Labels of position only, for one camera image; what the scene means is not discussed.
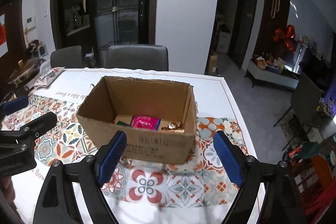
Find grey chair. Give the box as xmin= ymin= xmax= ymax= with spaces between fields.
xmin=50 ymin=46 xmax=84 ymax=69
xmin=104 ymin=44 xmax=169 ymax=71

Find red gold candy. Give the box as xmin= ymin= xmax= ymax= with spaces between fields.
xmin=158 ymin=120 xmax=183 ymax=131

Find red heart balloons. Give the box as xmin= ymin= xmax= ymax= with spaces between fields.
xmin=273 ymin=24 xmax=295 ymax=53

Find pink snack packet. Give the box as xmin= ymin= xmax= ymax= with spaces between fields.
xmin=131 ymin=116 xmax=161 ymax=130

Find red fu calendar poster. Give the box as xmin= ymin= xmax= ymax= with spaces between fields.
xmin=0 ymin=14 xmax=8 ymax=57

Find grey chair left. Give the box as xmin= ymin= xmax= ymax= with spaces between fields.
xmin=50 ymin=46 xmax=84 ymax=69

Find white low cabinet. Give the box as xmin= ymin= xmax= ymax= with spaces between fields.
xmin=244 ymin=60 xmax=298 ymax=90

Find dark side chair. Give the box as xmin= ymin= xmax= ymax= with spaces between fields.
xmin=273 ymin=72 xmax=322 ymax=151

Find grey chair right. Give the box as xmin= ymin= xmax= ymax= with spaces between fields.
xmin=104 ymin=44 xmax=169 ymax=71

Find gold fortune biscuit packet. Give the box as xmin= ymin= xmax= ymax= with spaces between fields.
xmin=114 ymin=114 xmax=133 ymax=126

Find patterned tablecloth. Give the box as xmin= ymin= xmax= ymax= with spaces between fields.
xmin=1 ymin=67 xmax=266 ymax=224

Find left hand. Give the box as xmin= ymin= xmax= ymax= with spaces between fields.
xmin=1 ymin=177 xmax=15 ymax=203

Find printed tissue pack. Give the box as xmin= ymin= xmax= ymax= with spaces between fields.
xmin=34 ymin=67 xmax=65 ymax=88

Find red stool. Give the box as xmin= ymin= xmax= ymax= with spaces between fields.
xmin=290 ymin=155 xmax=335 ymax=218

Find brown cardboard box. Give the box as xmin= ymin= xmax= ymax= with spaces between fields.
xmin=76 ymin=77 xmax=197 ymax=165

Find wall intercom panel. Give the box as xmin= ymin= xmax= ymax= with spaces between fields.
xmin=26 ymin=16 xmax=36 ymax=31

